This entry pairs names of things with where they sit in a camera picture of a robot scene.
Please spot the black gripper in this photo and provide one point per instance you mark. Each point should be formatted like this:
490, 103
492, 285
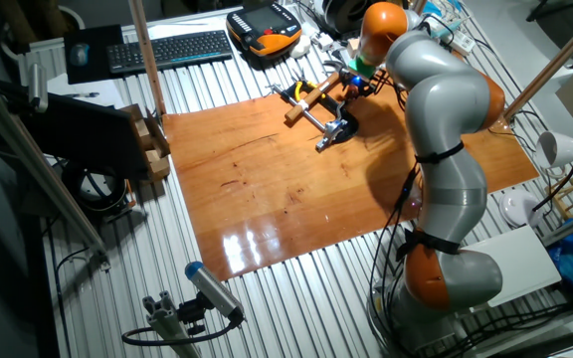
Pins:
366, 82

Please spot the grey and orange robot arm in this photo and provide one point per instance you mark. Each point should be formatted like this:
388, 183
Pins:
445, 109

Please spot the black base lever press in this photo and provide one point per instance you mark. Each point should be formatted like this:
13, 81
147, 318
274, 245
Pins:
350, 133

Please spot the white power adapter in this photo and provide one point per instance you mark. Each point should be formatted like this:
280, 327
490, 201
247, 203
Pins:
324, 41

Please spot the black filament spool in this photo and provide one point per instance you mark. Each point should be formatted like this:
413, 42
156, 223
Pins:
346, 15

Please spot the white rounded object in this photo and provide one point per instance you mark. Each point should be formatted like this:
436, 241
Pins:
300, 46

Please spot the white power strip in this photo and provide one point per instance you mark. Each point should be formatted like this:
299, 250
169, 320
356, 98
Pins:
460, 42

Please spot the orange and black teach pendant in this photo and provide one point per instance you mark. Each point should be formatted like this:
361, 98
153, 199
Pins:
266, 25

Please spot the large wooden board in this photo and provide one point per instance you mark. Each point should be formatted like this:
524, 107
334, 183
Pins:
266, 199

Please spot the slanted wooden pole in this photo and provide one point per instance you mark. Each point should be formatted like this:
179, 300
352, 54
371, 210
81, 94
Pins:
565, 50

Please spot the black keyboard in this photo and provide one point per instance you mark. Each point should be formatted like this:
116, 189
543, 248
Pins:
167, 50

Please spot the black office chair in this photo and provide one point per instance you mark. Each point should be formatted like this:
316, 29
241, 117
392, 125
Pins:
565, 25

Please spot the white desk lamp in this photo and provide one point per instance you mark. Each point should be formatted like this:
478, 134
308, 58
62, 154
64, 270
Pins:
565, 149

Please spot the stacked wooden blocks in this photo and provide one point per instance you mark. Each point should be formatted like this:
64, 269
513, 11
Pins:
157, 166

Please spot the white flat box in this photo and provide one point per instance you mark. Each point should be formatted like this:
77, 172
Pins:
525, 263

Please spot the black mouse pad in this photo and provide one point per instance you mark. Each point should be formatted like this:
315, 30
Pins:
102, 50

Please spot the black flat panel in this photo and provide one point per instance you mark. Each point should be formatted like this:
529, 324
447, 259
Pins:
82, 134

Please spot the grey computer mouse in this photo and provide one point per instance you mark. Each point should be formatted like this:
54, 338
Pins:
79, 53

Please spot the long aluminium beam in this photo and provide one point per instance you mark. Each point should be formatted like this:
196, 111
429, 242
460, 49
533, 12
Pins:
43, 169

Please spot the upright wooden post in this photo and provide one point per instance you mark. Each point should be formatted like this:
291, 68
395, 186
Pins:
146, 54

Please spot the grey camera with blue cap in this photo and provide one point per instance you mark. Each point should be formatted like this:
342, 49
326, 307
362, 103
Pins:
212, 291

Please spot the short aluminium profile mount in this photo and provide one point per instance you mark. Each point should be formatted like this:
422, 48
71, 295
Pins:
167, 325

